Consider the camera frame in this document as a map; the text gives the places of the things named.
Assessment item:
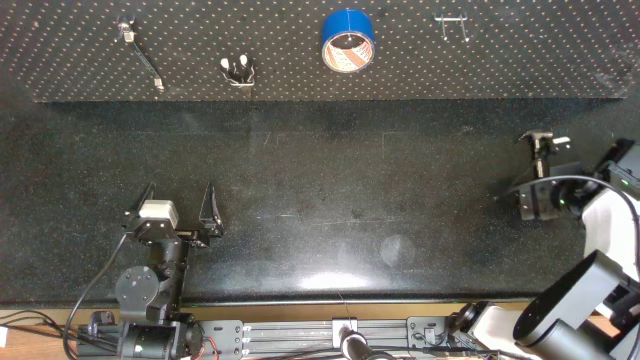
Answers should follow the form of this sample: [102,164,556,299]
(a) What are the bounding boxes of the thin black wire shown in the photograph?
[0,308,76,347]

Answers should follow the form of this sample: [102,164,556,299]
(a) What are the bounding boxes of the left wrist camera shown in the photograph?
[138,198,180,227]

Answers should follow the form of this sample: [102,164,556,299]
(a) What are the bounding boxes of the black and white pliers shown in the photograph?
[219,54,257,101]

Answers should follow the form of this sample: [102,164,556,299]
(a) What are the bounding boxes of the mounting rail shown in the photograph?
[74,309,501,360]

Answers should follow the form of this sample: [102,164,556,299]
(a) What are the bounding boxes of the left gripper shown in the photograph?
[122,180,225,249]

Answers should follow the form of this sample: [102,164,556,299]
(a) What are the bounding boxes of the wrench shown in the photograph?
[118,19,166,94]

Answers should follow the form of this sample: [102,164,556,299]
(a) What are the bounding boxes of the roll of blue tape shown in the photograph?
[320,8,376,75]

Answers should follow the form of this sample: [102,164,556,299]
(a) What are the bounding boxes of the hammer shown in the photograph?
[518,128,572,179]

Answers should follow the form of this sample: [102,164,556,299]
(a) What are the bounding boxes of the black cable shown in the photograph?
[62,232,129,360]
[494,173,640,281]

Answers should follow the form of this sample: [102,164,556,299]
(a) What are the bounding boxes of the black pegboard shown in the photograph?
[0,0,640,104]

